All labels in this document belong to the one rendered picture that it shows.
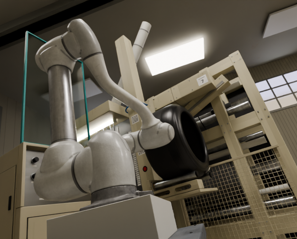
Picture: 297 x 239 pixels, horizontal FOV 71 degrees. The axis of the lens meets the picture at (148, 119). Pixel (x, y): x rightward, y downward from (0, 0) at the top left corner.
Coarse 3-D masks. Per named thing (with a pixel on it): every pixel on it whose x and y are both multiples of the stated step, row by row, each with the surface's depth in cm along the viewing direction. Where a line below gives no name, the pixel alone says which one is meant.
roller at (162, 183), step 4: (192, 172) 138; (196, 172) 137; (176, 176) 145; (180, 176) 142; (184, 176) 140; (188, 176) 138; (192, 176) 137; (196, 176) 136; (164, 180) 149; (168, 180) 146; (172, 180) 144; (176, 180) 142; (180, 180) 141; (184, 180) 140; (156, 184) 150; (160, 184) 148; (164, 184) 147; (168, 184) 146; (172, 184) 145; (156, 188) 150
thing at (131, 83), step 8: (120, 40) 224; (128, 40) 230; (120, 48) 221; (128, 48) 221; (120, 56) 218; (128, 56) 213; (120, 64) 215; (128, 64) 208; (128, 72) 206; (136, 72) 213; (128, 80) 203; (136, 80) 206; (128, 88) 200; (136, 88) 199; (136, 96) 192; (128, 112) 193; (136, 112) 187; (136, 128) 183; (144, 160) 170; (152, 168) 165; (144, 176) 166; (152, 176) 163; (144, 184) 165
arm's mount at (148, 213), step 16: (96, 208) 57; (112, 208) 56; (128, 208) 55; (144, 208) 54; (160, 208) 61; (48, 224) 59; (64, 224) 57; (80, 224) 56; (96, 224) 55; (112, 224) 54; (128, 224) 53; (144, 224) 52; (160, 224) 55
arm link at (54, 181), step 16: (48, 48) 97; (64, 48) 97; (48, 64) 96; (64, 64) 97; (48, 80) 95; (64, 80) 94; (64, 96) 90; (64, 112) 87; (64, 128) 84; (64, 144) 79; (80, 144) 85; (48, 160) 77; (64, 160) 75; (48, 176) 74; (64, 176) 72; (48, 192) 74; (64, 192) 73; (80, 192) 73
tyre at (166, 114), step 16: (160, 112) 155; (176, 112) 150; (176, 128) 140; (192, 128) 188; (176, 144) 136; (192, 144) 189; (160, 160) 142; (176, 160) 138; (192, 160) 139; (208, 160) 167; (160, 176) 152
